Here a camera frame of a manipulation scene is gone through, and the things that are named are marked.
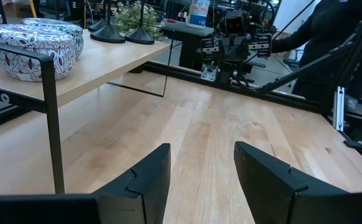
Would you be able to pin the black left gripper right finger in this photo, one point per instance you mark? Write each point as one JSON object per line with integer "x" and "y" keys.
{"x": 261, "y": 180}

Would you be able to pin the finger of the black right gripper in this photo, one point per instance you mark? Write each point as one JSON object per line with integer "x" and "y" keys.
{"x": 240, "y": 51}
{"x": 227, "y": 51}

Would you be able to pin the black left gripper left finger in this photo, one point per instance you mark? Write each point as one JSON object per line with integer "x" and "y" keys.
{"x": 149, "y": 186}

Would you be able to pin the blue patterned candle tin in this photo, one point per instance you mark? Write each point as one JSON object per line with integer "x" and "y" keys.
{"x": 68, "y": 31}

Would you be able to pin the white purple leaf candle tin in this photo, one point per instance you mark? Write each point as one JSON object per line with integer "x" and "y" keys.
{"x": 28, "y": 59}

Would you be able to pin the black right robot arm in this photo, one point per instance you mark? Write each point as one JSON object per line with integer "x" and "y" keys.
{"x": 230, "y": 71}

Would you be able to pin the grey side desk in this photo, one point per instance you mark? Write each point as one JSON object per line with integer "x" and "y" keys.
{"x": 187, "y": 34}

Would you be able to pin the blue white carton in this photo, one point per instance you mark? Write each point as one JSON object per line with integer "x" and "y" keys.
{"x": 199, "y": 12}

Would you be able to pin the small red object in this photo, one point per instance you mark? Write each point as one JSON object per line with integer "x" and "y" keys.
{"x": 171, "y": 21}

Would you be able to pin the potted green plant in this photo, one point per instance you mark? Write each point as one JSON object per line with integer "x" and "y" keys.
{"x": 131, "y": 12}

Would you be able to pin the person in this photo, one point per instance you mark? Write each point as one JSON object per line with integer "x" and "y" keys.
{"x": 324, "y": 25}

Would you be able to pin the wooden shelf riser black legs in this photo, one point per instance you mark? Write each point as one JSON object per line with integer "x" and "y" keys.
{"x": 106, "y": 62}

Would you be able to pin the silver aluminium extrusion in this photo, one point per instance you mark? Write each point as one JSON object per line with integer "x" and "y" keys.
{"x": 338, "y": 109}

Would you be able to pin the cardboard box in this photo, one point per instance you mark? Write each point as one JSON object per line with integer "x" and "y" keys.
{"x": 17, "y": 7}

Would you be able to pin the white metal bracket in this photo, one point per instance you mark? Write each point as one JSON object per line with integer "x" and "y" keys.
{"x": 208, "y": 73}

